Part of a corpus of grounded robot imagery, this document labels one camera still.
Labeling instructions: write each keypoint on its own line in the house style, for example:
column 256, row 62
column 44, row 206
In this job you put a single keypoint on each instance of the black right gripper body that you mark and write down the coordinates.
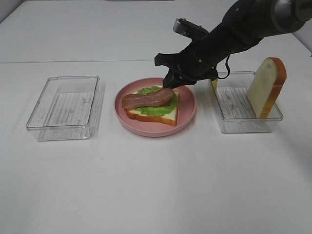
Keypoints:
column 198, row 60

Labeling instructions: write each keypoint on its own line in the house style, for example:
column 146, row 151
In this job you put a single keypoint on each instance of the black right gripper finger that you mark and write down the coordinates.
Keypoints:
column 174, row 79

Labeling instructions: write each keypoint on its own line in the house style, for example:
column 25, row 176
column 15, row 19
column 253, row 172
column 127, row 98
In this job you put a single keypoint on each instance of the red bacon strip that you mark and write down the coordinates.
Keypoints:
column 154, row 99

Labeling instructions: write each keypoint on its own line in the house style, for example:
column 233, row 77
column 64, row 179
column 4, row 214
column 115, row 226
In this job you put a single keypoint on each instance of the yellow cheese slice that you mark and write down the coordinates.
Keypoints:
column 214, row 83

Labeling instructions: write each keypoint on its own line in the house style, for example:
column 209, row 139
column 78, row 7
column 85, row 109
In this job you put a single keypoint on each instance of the green lettuce leaf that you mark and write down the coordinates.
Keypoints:
column 158, row 111

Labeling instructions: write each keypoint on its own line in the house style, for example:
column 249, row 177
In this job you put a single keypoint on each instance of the bread slice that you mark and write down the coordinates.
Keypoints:
column 169, row 120
column 266, row 86

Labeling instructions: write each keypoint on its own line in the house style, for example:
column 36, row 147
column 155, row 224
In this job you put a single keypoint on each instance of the brown bacon strip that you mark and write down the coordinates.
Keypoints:
column 169, row 103

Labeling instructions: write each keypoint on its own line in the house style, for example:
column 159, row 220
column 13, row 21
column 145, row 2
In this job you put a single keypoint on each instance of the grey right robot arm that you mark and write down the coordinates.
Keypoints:
column 244, row 25

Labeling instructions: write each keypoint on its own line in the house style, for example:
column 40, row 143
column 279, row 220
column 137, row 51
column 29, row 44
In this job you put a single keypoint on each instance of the pink round plate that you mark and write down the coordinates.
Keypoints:
column 185, row 112

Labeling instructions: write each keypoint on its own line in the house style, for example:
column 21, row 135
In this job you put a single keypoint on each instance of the clear right plastic tray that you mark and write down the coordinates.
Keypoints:
column 234, row 113

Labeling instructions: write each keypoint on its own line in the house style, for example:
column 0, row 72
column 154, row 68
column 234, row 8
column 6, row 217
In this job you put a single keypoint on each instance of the clear plastic tray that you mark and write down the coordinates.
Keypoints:
column 68, row 108
column 234, row 113

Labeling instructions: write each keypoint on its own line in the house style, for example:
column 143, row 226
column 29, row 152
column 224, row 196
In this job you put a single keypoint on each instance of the clear left plastic tray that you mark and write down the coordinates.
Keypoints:
column 68, row 108

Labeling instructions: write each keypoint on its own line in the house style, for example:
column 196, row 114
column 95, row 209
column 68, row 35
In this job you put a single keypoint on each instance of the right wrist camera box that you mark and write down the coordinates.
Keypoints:
column 189, row 30

